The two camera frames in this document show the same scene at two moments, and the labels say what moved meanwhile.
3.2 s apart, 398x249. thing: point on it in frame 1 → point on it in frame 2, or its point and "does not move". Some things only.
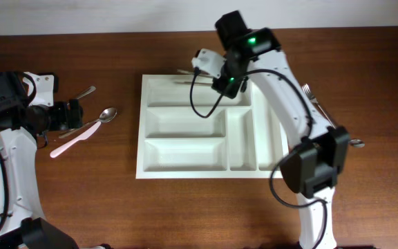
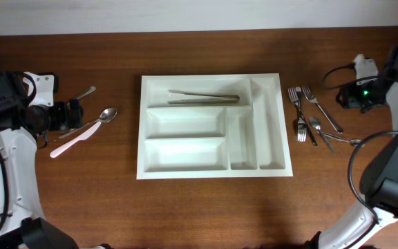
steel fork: x=313 y=99 does not move
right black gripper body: x=226 y=84 → x=361 y=94
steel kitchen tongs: x=192 y=72 → x=178 y=92
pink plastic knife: x=85 y=135 does not move
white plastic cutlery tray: x=186 y=131 does not move
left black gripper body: x=60 y=117 does not move
